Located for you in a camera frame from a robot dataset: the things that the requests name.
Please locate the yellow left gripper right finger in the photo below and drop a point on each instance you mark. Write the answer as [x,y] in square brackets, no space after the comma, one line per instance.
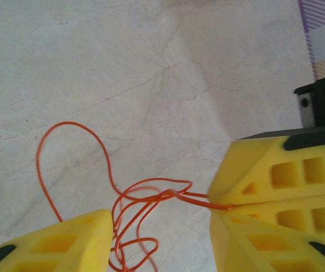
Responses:
[236,249]

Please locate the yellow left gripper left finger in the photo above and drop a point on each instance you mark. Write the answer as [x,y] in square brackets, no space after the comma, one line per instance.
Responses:
[94,241]

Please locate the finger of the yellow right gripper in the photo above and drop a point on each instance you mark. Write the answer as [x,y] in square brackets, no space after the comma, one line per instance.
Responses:
[250,170]
[304,209]

